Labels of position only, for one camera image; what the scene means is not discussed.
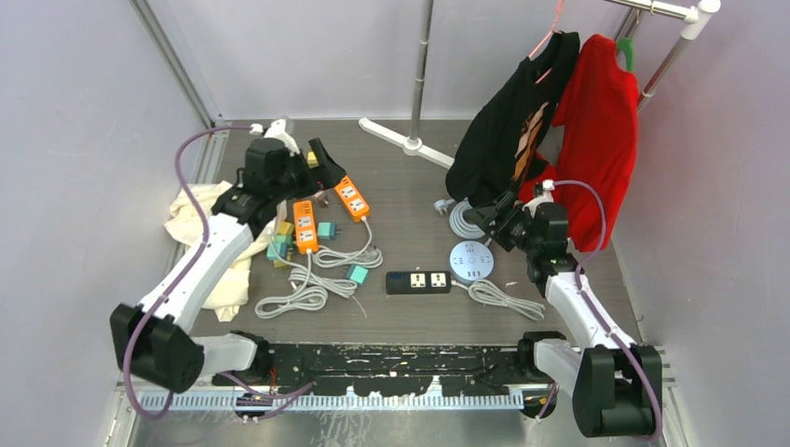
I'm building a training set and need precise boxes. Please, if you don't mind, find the red hanging garment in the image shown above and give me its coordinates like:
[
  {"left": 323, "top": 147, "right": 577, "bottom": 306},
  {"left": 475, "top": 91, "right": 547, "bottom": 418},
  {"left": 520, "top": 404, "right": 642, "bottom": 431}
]
[{"left": 519, "top": 34, "right": 638, "bottom": 247}]

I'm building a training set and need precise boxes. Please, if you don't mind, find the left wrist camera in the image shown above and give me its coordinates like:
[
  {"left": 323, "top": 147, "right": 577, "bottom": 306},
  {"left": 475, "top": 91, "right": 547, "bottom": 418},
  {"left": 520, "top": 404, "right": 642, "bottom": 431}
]
[{"left": 263, "top": 117, "right": 300, "bottom": 156}]

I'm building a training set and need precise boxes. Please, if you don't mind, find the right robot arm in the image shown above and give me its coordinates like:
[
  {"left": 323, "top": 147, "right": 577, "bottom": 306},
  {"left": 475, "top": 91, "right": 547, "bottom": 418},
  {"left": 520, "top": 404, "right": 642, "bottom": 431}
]
[{"left": 463, "top": 191, "right": 663, "bottom": 440}]

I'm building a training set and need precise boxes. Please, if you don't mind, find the grey cable of black strip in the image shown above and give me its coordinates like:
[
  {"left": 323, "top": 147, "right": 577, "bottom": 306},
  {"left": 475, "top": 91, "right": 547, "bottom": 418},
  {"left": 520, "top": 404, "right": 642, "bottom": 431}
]
[{"left": 450, "top": 278, "right": 547, "bottom": 322}]

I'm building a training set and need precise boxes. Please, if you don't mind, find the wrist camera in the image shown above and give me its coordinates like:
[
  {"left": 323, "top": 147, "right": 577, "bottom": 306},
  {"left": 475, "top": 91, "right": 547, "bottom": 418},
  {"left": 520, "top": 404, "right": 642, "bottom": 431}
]
[
  {"left": 524, "top": 180, "right": 555, "bottom": 217},
  {"left": 263, "top": 117, "right": 300, "bottom": 156}
]

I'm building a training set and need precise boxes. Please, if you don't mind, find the orange power strip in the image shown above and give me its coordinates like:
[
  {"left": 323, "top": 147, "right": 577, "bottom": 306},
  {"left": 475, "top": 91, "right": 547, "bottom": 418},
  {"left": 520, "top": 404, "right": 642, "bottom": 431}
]
[
  {"left": 293, "top": 200, "right": 320, "bottom": 254},
  {"left": 334, "top": 175, "right": 370, "bottom": 223}
]

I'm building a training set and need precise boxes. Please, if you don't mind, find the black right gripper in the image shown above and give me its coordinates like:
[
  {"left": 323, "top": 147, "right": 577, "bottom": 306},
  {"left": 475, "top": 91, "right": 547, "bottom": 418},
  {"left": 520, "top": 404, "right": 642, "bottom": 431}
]
[{"left": 465, "top": 190, "right": 541, "bottom": 255}]

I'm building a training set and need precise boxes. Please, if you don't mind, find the black power strip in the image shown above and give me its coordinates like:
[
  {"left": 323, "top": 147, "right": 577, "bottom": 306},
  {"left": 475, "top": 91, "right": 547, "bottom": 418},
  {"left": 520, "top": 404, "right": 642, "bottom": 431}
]
[{"left": 385, "top": 270, "right": 452, "bottom": 295}]

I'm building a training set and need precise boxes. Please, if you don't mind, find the cream cloth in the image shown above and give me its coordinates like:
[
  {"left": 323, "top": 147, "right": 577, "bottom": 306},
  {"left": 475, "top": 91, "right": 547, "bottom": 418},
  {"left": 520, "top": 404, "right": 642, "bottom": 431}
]
[{"left": 164, "top": 180, "right": 279, "bottom": 323}]

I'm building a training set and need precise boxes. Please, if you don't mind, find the white cable of far strips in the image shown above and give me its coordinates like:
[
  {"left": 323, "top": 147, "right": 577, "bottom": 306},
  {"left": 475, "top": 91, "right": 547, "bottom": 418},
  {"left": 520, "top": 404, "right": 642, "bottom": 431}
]
[{"left": 311, "top": 219, "right": 385, "bottom": 270}]

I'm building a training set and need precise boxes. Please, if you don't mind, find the white clothes rack stand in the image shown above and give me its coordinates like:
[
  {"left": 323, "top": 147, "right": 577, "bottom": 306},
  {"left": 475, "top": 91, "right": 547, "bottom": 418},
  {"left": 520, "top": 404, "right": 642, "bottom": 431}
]
[{"left": 358, "top": 0, "right": 455, "bottom": 169}]

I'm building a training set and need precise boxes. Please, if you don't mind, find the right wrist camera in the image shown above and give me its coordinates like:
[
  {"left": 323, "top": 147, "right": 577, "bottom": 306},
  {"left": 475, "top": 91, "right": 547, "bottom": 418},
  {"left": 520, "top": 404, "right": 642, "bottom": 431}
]
[{"left": 524, "top": 180, "right": 555, "bottom": 217}]

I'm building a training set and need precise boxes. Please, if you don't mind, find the round blue power socket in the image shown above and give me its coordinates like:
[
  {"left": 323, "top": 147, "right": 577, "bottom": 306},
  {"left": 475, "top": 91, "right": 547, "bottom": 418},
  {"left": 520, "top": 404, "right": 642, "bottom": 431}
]
[{"left": 449, "top": 240, "right": 495, "bottom": 285}]

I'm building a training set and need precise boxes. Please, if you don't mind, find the black hanging garment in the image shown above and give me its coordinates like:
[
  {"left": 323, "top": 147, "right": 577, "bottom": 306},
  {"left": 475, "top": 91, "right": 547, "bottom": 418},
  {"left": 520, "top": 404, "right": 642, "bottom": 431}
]
[{"left": 445, "top": 32, "right": 580, "bottom": 207}]

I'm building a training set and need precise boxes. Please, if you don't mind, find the white bundled cable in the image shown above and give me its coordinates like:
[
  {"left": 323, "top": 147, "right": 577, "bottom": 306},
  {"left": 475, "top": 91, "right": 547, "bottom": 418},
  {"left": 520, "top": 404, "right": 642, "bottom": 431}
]
[{"left": 254, "top": 251, "right": 328, "bottom": 320}]

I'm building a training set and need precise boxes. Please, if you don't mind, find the teal plug adapter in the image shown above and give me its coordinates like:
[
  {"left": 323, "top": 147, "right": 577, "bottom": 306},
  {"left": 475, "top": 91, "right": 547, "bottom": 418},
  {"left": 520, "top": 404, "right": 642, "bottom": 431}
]
[{"left": 266, "top": 241, "right": 290, "bottom": 262}]

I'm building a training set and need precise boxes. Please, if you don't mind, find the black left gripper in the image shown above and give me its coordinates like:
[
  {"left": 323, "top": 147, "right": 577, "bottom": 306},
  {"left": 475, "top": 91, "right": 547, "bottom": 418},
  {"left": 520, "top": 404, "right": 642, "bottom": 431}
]
[{"left": 270, "top": 138, "right": 344, "bottom": 203}]

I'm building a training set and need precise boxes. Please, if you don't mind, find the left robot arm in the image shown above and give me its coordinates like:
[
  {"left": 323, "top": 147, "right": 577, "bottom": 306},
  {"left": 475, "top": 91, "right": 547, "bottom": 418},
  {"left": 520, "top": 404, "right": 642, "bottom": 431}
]
[{"left": 109, "top": 137, "right": 347, "bottom": 420}]

